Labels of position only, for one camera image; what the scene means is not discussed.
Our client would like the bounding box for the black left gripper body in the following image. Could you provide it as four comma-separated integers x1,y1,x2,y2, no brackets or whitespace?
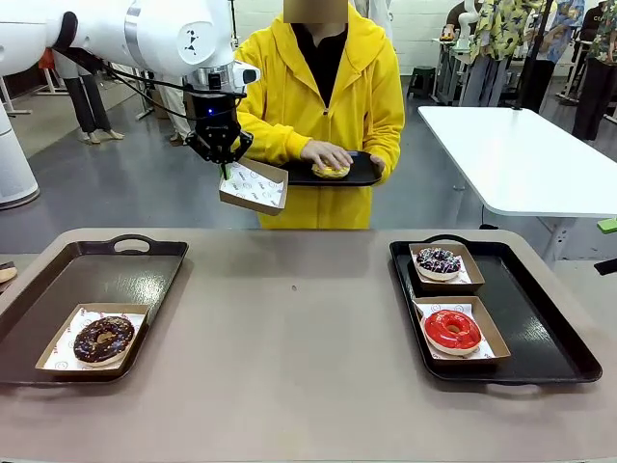
191,94,242,141

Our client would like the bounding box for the brown cardboard box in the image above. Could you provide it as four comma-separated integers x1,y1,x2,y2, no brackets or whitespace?
408,241,486,293
218,154,289,217
413,294,512,368
35,302,151,378

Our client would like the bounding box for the small black serving tray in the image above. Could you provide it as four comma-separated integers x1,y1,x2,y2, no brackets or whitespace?
281,150,386,188

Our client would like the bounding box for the yellow glazed donut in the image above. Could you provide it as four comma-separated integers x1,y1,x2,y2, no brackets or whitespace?
311,161,351,181

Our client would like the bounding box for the dark sprinkled donut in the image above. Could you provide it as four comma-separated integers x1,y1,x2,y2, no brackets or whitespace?
416,246,463,283

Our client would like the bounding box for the red glazed donut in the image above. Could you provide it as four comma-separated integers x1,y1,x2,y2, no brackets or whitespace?
422,310,483,358

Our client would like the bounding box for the chocolate glazed donut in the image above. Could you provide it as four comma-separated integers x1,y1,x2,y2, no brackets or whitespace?
72,315,137,368

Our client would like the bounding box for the person left forearm yellow sleeve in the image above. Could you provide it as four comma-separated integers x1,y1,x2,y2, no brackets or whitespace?
359,95,406,168

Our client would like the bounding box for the person right forearm yellow sleeve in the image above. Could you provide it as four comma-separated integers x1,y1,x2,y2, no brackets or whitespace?
235,108,317,163

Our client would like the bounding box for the large black serving tray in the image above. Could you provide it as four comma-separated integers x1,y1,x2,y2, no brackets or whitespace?
389,233,604,387
0,233,190,387

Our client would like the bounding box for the person right hand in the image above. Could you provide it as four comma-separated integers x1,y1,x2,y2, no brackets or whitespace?
299,141,355,170

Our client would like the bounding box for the person in beige trousers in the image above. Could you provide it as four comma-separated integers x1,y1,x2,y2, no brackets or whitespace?
152,71,197,147

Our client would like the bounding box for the person in yellow hoodie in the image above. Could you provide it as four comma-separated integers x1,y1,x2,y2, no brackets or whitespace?
234,0,406,231

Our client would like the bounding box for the person in grey trousers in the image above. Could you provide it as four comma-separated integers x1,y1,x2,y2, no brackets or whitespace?
51,47,125,145

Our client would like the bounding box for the white rectangular table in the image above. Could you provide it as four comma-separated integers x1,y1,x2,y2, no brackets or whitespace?
416,104,617,264

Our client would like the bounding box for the person in dark trousers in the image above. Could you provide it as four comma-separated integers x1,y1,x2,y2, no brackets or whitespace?
572,0,617,142

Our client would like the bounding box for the dark plastic stool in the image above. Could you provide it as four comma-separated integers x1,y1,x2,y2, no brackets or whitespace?
406,65,438,101

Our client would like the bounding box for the black stand pole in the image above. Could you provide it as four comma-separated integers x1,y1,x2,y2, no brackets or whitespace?
511,0,554,112

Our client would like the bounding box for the person in blue patterned shirt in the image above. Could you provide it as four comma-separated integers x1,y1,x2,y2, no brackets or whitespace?
527,0,587,115

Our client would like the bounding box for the person in yellow floral shirt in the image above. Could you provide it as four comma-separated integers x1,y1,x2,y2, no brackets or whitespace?
465,0,534,108

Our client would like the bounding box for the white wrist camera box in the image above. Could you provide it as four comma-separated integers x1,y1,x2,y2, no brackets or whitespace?
232,61,262,88

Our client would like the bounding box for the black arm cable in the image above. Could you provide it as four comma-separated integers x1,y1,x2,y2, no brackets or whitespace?
98,60,203,122

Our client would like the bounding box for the white round pedestal base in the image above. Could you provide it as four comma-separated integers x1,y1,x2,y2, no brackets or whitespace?
0,94,40,209

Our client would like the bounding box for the grey metal frame table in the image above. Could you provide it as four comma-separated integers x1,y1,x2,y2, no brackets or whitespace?
432,36,478,106

